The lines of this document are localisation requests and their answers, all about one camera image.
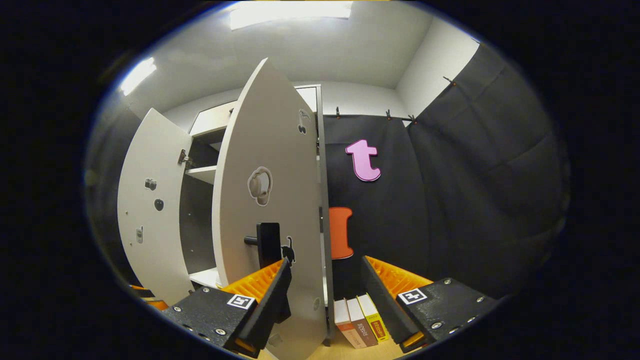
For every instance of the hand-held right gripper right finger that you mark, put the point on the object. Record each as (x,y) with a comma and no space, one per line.
(382,305)

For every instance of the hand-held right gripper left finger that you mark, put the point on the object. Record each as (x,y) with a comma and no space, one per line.
(267,310)

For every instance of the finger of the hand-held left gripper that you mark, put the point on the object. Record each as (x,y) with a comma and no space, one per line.
(157,304)

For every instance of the white shoe cabinet door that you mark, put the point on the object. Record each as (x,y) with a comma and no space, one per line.
(235,230)
(150,240)

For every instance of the white shoe cabinet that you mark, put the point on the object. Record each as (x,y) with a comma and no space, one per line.
(199,174)

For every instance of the yellow book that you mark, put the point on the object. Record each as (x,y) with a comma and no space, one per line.
(374,317)

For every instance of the brown book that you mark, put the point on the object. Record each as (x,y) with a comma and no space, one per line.
(361,322)

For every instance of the white and red book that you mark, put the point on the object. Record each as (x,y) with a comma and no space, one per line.
(342,312)

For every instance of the black backdrop cloth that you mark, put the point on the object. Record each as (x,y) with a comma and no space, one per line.
(450,200)

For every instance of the ceiling light panel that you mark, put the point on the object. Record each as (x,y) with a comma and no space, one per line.
(137,75)
(290,12)

